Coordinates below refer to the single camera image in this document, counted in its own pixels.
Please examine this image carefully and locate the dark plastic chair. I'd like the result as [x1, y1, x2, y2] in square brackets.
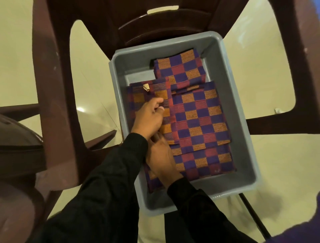
[0, 104, 64, 243]

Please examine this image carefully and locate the brown plastic chair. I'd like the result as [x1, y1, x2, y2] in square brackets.
[32, 0, 320, 209]

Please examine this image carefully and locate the checkered cloth with tag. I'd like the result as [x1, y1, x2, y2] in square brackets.
[127, 78, 181, 146]

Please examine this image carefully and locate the purple garment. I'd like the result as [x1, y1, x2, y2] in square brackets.
[264, 191, 320, 243]

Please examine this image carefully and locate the person's right forearm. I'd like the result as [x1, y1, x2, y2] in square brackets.
[164, 176, 259, 243]

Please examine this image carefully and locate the black metal rod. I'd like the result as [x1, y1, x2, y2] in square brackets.
[238, 193, 272, 239]

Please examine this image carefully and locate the person's left hand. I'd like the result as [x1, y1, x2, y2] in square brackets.
[130, 97, 165, 141]

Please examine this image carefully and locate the wide checkered folded cloth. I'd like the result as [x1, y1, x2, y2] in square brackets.
[143, 143, 237, 194]

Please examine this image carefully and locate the large checkered folded cloth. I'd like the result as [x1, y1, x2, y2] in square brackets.
[170, 81, 232, 154]

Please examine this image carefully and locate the small checkered folded cloth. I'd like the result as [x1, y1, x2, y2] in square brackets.
[153, 49, 207, 91]

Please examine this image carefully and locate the person's left forearm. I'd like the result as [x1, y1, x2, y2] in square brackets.
[32, 133, 149, 243]

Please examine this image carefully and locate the person's right hand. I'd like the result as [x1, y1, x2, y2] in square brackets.
[145, 132, 184, 188]

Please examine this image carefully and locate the grey plastic tub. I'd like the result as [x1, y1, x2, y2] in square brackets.
[109, 31, 262, 217]

